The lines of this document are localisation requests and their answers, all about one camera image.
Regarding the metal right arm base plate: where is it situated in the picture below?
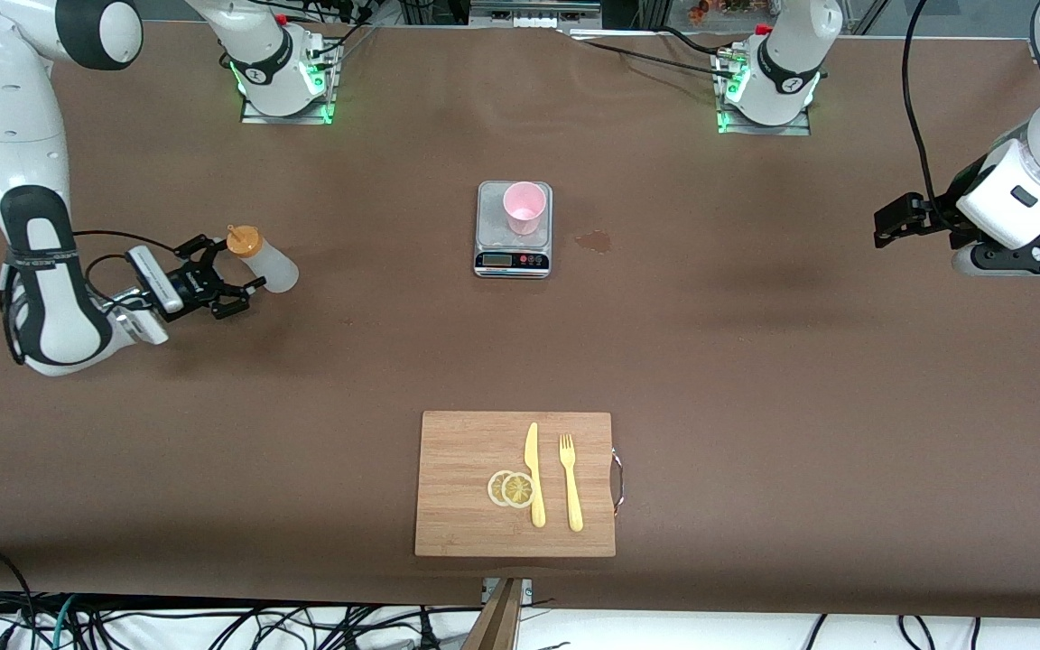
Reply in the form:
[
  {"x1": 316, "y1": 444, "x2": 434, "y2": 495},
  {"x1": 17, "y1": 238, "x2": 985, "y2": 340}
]
[{"x1": 240, "y1": 41, "x2": 340, "y2": 125}]

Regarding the yellow plastic knife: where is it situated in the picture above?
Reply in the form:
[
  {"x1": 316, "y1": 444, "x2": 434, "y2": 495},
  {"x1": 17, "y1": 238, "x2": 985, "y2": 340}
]
[{"x1": 524, "y1": 422, "x2": 547, "y2": 529}]

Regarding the short black tabletop cable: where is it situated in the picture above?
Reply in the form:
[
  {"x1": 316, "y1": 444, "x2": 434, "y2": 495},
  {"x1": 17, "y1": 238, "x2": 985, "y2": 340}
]
[{"x1": 660, "y1": 25, "x2": 733, "y2": 57}]

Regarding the silver digital kitchen scale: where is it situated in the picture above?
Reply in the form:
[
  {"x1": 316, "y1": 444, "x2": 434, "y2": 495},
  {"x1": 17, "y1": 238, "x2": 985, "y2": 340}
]
[{"x1": 473, "y1": 181, "x2": 554, "y2": 279}]

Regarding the wooden beam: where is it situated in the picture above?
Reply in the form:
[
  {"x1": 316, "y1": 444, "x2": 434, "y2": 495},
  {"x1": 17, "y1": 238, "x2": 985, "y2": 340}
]
[{"x1": 464, "y1": 578, "x2": 525, "y2": 650}]

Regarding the long black tabletop cable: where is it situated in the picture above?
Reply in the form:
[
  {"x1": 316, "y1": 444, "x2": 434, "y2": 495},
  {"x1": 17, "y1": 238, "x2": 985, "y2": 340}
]
[{"x1": 563, "y1": 32, "x2": 738, "y2": 82}]

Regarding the clear sauce bottle orange cap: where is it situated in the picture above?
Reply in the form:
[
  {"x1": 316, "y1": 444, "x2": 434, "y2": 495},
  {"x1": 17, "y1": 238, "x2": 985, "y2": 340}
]
[{"x1": 227, "y1": 224, "x2": 300, "y2": 294}]

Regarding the yellow plastic fork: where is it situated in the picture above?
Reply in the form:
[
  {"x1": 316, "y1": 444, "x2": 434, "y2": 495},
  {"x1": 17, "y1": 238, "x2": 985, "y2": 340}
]
[{"x1": 559, "y1": 433, "x2": 585, "y2": 533}]

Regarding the teal floor cable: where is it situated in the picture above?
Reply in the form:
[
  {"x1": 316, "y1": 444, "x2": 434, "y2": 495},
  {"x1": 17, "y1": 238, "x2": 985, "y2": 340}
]
[{"x1": 46, "y1": 594, "x2": 79, "y2": 650}]

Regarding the brown table cover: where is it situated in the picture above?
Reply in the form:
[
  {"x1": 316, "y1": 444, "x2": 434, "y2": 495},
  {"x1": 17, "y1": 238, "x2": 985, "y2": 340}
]
[{"x1": 0, "y1": 16, "x2": 1040, "y2": 620}]

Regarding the pink plastic cup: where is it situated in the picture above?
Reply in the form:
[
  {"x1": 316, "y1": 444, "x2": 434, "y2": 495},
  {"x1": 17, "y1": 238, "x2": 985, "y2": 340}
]
[{"x1": 503, "y1": 181, "x2": 547, "y2": 237}]

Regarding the wooden cutting board metal handle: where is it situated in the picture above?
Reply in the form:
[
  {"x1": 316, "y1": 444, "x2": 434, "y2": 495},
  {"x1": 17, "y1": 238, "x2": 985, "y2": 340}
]
[{"x1": 413, "y1": 411, "x2": 626, "y2": 558}]

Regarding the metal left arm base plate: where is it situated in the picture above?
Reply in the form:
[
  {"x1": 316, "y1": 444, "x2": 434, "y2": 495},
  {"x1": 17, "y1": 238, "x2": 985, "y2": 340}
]
[{"x1": 717, "y1": 50, "x2": 812, "y2": 136}]

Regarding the white power strip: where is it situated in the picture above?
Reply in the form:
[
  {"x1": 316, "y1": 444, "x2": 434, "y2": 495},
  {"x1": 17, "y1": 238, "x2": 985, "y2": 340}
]
[{"x1": 493, "y1": 11, "x2": 577, "y2": 29}]

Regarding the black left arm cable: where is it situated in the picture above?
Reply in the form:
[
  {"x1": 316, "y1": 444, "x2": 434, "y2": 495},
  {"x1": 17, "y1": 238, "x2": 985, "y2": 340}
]
[{"x1": 901, "y1": 0, "x2": 943, "y2": 214}]

